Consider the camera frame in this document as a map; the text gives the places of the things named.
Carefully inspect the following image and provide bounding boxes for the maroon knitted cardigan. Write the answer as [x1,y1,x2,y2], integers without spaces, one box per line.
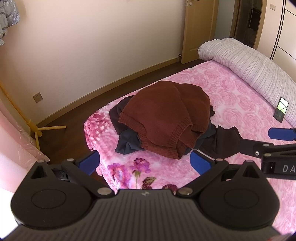
[119,81,211,159]

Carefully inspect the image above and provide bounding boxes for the black smartphone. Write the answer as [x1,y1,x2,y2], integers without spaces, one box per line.
[273,97,288,123]

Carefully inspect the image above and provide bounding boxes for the dark navy garment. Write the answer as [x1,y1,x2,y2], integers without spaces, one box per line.
[109,96,242,158]

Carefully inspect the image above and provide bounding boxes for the yellow wooden rack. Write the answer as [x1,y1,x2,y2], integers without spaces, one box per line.
[0,81,67,151]

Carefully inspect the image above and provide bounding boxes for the striped lilac rolled duvet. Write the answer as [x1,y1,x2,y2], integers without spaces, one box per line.
[198,38,295,126]

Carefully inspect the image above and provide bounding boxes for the white wardrobe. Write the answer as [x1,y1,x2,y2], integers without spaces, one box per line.
[256,0,296,70]

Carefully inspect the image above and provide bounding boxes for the wooden door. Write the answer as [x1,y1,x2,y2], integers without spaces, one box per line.
[181,0,219,64]

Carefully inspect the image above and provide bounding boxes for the grey hanging garment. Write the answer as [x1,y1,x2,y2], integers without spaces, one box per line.
[0,0,20,46]

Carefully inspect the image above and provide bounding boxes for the beige wall socket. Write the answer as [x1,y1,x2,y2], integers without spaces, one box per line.
[33,92,43,103]

